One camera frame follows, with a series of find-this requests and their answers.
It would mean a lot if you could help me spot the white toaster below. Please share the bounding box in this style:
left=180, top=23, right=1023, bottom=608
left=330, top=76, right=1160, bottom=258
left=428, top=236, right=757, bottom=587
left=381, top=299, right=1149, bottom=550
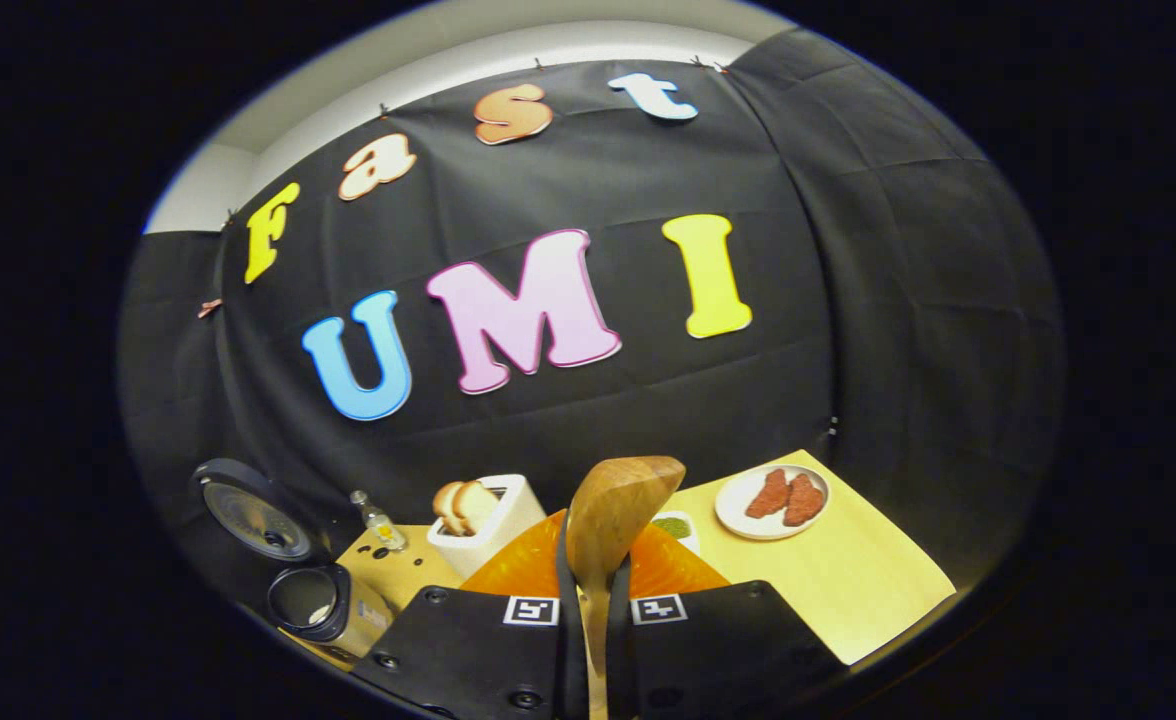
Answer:
left=427, top=474, right=547, bottom=579

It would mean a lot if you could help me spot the black backdrop cloth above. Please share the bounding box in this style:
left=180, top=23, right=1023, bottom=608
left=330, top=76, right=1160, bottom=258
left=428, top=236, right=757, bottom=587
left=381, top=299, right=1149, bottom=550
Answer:
left=118, top=28, right=1064, bottom=601

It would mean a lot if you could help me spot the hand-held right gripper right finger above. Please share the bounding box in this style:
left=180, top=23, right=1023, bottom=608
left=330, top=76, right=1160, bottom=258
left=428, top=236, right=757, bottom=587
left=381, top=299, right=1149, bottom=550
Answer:
left=603, top=520, right=844, bottom=720

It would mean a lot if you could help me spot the round white plate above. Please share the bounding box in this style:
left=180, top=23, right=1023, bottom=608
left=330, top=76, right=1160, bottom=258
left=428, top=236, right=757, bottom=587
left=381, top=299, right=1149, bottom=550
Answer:
left=715, top=464, right=831, bottom=541

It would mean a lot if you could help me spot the wooden spoon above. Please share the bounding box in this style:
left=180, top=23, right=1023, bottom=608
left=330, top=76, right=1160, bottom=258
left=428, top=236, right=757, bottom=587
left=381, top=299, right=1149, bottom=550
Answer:
left=566, top=456, right=687, bottom=676

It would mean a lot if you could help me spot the dark lid rice cooker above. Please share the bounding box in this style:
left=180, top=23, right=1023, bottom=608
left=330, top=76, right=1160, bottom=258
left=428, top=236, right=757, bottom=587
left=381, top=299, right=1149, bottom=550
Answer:
left=191, top=458, right=396, bottom=661

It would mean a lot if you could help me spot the white divided bean dish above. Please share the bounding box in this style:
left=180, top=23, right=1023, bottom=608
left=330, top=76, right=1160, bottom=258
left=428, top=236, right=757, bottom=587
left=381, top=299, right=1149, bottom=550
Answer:
left=651, top=511, right=701, bottom=556

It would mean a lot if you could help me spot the small glass bottle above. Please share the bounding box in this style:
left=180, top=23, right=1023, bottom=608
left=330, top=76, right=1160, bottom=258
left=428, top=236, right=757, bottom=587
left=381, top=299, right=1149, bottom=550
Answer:
left=351, top=490, right=409, bottom=553

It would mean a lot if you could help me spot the red meat piece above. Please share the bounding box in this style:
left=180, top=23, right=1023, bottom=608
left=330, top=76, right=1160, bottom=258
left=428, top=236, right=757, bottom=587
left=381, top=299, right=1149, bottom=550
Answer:
left=783, top=474, right=826, bottom=528
left=746, top=469, right=791, bottom=519

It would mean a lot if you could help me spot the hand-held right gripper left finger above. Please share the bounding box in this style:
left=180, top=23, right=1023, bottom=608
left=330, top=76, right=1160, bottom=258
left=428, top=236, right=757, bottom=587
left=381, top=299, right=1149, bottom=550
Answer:
left=353, top=510, right=589, bottom=720

